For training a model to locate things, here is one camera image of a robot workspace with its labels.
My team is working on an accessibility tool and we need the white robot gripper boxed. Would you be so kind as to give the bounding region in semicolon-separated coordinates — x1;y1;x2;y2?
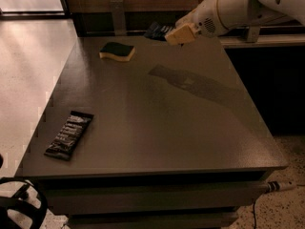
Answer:
165;0;229;46

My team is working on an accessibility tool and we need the blue rxbar blueberry wrapper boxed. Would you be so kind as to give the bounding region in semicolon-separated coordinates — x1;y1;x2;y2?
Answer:
144;22;173;41

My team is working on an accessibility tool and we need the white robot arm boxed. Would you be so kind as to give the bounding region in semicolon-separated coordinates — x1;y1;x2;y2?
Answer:
165;0;305;45

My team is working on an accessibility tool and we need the green and yellow sponge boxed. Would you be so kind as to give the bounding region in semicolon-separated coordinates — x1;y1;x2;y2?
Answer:
99;42;135;62

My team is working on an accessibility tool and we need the black rxbar chocolate wrapper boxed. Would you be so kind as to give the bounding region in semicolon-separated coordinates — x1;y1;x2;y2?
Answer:
44;111;93;161

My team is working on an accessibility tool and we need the grey drawer cabinet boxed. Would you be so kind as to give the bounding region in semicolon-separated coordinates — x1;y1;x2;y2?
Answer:
19;36;287;229

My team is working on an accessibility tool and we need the black chair base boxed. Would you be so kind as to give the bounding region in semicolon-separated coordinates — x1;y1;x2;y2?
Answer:
0;177;48;229

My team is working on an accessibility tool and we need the right metal wall bracket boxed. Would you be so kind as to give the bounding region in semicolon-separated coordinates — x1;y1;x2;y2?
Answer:
244;26;260;43

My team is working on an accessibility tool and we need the metal wall bracket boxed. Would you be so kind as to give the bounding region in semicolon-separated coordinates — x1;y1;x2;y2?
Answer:
110;0;127;36
244;26;260;43

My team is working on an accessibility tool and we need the left metal wall bracket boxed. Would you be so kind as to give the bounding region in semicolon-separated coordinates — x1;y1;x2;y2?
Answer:
110;0;127;36

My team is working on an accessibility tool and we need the silver drawer handle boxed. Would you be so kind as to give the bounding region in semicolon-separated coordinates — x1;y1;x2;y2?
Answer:
266;181;296;193

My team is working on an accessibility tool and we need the black hanging cable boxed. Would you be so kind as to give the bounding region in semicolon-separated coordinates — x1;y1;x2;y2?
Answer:
251;199;257;229

